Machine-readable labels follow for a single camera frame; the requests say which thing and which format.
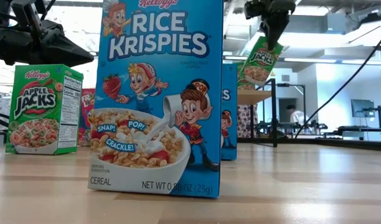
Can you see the long ceiling light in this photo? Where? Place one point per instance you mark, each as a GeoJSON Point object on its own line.
{"type": "Point", "coordinates": [318, 60]}

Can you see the white draped table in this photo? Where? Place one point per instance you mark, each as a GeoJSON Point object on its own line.
{"type": "Point", "coordinates": [0, 104]}

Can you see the computer monitor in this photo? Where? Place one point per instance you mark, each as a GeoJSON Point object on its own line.
{"type": "Point", "coordinates": [363, 108]}

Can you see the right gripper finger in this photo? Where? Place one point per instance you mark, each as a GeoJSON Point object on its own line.
{"type": "Point", "coordinates": [275, 31]}

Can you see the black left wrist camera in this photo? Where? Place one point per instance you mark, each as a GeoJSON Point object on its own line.
{"type": "Point", "coordinates": [27, 14]}

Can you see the wooden shelf with black legs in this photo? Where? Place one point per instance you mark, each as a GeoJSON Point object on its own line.
{"type": "Point", "coordinates": [252, 97]}

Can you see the dotted patterned panel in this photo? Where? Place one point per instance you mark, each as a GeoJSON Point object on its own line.
{"type": "Point", "coordinates": [245, 121]}

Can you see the red Froot Loops cereal box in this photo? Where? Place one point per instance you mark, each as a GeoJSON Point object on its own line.
{"type": "Point", "coordinates": [88, 102]}

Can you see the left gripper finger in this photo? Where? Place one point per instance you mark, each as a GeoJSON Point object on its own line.
{"type": "Point", "coordinates": [66, 54]}

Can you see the black desk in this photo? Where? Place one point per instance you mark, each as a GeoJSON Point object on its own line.
{"type": "Point", "coordinates": [358, 129]}

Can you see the person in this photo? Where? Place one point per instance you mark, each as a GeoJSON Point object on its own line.
{"type": "Point", "coordinates": [298, 116]}

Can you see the blue Rice Krispies cereal box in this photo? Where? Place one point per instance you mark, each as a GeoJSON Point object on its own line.
{"type": "Point", "coordinates": [159, 93]}
{"type": "Point", "coordinates": [229, 130]}

